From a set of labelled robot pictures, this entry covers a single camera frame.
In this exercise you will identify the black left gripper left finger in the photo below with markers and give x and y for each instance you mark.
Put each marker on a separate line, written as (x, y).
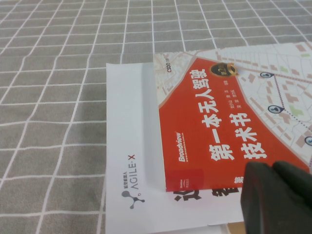
(258, 200)

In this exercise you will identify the grey checked tablecloth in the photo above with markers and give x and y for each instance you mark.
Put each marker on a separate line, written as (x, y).
(48, 97)

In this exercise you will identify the red map cover book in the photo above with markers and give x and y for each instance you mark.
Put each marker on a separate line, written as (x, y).
(207, 109)

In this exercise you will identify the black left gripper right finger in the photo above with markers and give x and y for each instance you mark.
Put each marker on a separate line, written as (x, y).
(295, 200)

